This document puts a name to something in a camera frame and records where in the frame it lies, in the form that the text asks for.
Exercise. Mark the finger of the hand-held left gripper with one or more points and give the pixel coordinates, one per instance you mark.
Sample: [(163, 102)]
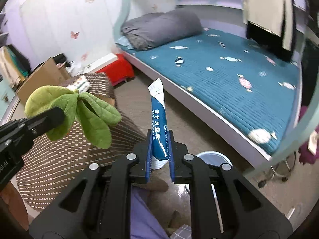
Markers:
[(47, 119)]

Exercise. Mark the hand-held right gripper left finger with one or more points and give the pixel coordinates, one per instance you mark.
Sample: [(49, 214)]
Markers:
[(149, 154)]

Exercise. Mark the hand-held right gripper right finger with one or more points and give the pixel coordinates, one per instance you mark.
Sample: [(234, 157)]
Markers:
[(172, 159)]

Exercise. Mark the blue and white sachet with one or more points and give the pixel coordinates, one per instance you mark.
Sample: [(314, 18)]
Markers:
[(159, 119)]

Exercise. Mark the light blue plastic bucket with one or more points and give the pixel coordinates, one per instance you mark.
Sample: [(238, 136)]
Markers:
[(211, 158)]

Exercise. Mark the green plush leaf toy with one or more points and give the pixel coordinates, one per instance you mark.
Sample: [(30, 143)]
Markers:
[(92, 114)]

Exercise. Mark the person's left forearm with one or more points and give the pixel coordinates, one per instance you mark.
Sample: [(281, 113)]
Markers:
[(11, 204)]

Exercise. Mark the brown cardboard box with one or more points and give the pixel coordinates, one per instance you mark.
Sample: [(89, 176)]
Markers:
[(42, 77)]

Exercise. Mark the white open wardrobe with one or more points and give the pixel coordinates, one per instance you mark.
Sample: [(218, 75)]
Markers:
[(5, 93)]

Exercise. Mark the green and white medicine box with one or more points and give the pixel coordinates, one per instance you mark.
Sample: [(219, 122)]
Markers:
[(81, 83)]

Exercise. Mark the brown polka dot table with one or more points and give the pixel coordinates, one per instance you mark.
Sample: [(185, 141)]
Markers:
[(74, 166)]

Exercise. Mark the bed with teal mattress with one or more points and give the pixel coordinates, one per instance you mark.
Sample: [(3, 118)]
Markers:
[(199, 108)]

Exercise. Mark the white plastic bag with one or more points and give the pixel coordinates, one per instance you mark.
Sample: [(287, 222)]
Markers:
[(77, 67)]

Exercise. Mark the black bag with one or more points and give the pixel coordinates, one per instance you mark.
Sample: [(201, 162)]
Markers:
[(59, 59)]

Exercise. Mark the person's purple trouser leg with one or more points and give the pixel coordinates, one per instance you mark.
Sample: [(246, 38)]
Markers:
[(144, 216)]

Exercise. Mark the dark hanging clothes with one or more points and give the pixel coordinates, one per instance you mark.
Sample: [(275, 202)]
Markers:
[(21, 61)]

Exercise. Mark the cream hanging jacket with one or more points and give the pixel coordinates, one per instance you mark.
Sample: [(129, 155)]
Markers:
[(7, 66)]

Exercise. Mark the grey checked cloth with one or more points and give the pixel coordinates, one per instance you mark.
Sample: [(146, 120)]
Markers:
[(183, 232)]

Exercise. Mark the red box with white top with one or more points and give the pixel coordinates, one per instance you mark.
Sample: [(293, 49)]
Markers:
[(122, 72)]

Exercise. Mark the blue patterned bed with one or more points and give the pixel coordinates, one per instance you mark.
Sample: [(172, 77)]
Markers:
[(224, 79)]

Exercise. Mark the blue striped pillow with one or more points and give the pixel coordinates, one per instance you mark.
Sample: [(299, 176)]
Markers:
[(123, 42)]

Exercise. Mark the grey rolled duvet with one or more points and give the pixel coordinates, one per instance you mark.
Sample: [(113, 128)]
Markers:
[(162, 27)]

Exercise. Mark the purple stool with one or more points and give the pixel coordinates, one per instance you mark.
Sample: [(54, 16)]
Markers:
[(307, 151)]

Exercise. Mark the cream plastic box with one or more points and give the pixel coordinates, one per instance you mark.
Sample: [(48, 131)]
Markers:
[(314, 142)]

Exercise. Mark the black hanging garment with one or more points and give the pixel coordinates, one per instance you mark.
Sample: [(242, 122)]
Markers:
[(264, 39)]

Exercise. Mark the cream hanging sweater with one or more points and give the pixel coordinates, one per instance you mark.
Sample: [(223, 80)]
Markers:
[(264, 5)]

